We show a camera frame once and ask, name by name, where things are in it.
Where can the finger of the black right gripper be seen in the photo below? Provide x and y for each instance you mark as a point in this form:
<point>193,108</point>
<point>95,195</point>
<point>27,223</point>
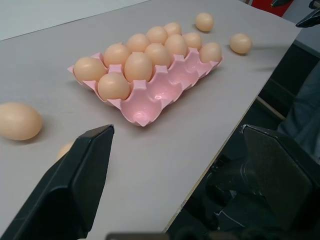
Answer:
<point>309,19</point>

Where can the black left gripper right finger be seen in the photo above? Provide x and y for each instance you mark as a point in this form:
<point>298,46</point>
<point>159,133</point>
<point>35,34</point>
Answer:
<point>280,180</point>

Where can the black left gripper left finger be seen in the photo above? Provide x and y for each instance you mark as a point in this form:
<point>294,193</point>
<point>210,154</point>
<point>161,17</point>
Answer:
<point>65,190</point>

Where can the pink plastic egg tray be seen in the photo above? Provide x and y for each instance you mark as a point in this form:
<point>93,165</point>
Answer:
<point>162,85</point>

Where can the red box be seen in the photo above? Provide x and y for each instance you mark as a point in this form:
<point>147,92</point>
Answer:
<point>276,5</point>

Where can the beige egg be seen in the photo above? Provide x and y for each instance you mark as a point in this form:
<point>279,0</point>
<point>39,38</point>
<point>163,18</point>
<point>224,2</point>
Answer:
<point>113,86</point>
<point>204,22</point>
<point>193,40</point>
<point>138,42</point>
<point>210,52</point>
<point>157,54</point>
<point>63,150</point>
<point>173,28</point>
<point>138,66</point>
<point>240,43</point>
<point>18,121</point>
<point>89,69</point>
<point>116,55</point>
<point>176,45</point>
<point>157,34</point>

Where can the person in grey trousers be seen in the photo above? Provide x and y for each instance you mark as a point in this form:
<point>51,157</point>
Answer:
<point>306,107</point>

